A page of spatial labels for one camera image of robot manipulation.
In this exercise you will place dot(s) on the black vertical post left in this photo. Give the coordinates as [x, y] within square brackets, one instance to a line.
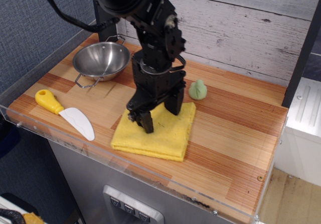
[110, 33]

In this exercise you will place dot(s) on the grey toy fridge cabinet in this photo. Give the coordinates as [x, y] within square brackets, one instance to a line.
[182, 192]

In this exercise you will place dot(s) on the black vertical post right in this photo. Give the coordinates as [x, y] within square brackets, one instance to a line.
[303, 57]

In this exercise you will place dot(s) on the metal bowl with handles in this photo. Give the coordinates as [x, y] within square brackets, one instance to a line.
[101, 61]

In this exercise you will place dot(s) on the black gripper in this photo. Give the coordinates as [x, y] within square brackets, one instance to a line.
[154, 88]

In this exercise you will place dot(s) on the white toy sink unit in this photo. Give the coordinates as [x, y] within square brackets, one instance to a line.
[298, 153]

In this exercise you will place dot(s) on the clear acrylic table guard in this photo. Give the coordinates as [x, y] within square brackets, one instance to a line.
[230, 151]

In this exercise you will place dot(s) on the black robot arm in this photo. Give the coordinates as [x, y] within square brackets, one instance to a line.
[158, 68]

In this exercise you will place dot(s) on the yellow black object bottom left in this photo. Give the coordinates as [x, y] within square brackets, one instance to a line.
[13, 216]

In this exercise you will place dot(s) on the silver dispenser button panel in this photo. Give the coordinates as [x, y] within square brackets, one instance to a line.
[126, 209]

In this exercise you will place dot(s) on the yellow cloth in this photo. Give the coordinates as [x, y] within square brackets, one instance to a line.
[169, 139]

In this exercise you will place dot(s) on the yellow handled white knife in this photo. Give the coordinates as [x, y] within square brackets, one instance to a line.
[76, 118]

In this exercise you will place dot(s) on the green plush toy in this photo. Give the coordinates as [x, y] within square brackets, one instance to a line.
[198, 90]

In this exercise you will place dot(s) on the black vertical post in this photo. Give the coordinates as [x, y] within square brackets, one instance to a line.
[303, 57]
[110, 33]

